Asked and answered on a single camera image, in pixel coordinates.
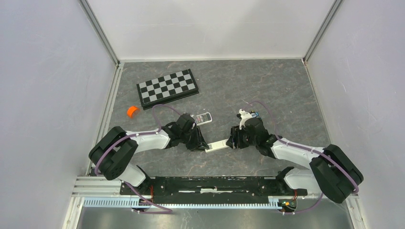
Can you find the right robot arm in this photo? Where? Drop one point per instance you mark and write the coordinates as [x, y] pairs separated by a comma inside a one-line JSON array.
[[328, 170]]

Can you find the white toothed cable duct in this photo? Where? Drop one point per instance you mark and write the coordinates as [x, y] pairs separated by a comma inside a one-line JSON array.
[[136, 202]]

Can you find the black white chessboard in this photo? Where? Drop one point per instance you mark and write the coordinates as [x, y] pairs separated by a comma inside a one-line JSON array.
[[166, 89]]

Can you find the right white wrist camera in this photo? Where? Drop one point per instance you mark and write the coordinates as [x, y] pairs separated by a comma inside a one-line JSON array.
[[243, 116]]

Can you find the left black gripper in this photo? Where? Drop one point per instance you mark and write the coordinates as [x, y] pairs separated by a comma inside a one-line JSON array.
[[199, 143]]

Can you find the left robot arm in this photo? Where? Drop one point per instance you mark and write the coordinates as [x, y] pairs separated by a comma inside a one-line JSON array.
[[113, 153]]

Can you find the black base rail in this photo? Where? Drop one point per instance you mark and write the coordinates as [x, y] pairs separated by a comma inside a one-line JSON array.
[[216, 190]]

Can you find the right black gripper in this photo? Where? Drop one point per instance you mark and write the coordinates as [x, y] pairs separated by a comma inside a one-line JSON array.
[[236, 132]]

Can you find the slim white remote control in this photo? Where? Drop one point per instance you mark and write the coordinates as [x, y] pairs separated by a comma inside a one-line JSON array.
[[216, 146]]

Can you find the white remote with buttons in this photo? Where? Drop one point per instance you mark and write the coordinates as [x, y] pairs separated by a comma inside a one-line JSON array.
[[202, 119]]

